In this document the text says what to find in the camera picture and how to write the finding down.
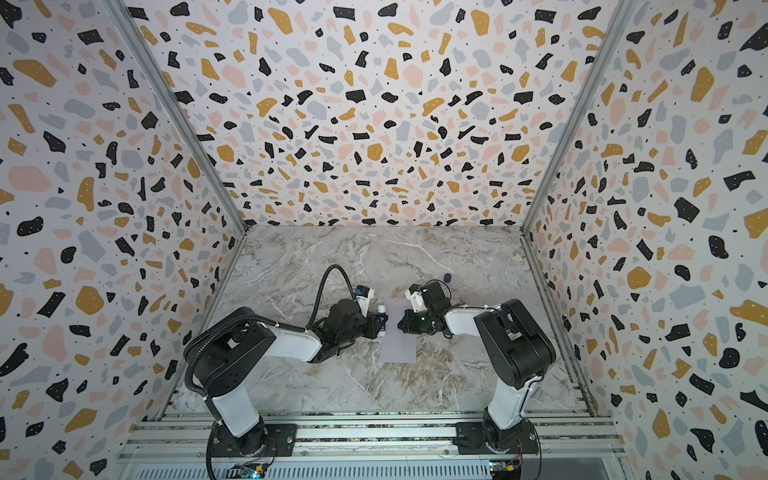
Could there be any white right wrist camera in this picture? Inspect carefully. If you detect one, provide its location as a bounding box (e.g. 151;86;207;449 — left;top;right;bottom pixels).
405;284;427;312

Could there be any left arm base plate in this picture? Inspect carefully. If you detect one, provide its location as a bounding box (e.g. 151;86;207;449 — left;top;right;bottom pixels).
207;423;298;458

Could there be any aluminium corner post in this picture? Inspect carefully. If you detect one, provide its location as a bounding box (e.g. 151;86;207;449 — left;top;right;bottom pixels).
521;0;637;236
103;1;247;237

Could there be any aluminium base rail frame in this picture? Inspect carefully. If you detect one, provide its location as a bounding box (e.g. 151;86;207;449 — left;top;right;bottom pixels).
117;412;634;479

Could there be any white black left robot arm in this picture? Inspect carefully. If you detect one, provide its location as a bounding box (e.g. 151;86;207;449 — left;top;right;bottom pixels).
183;297;388;457

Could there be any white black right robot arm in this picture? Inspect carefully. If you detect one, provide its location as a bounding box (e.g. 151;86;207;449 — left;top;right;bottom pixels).
398;281;556;454

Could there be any left aluminium corner post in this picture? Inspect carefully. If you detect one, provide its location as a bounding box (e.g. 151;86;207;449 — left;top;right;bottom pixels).
103;1;247;237

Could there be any lavender envelope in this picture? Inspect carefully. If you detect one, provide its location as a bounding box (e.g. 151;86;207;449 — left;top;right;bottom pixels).
378;299;417;364

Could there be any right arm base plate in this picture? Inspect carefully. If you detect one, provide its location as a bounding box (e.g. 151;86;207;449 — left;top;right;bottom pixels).
452;420;539;455

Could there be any right aluminium corner post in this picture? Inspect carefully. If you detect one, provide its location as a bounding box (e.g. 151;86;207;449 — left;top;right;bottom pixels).
521;0;637;236

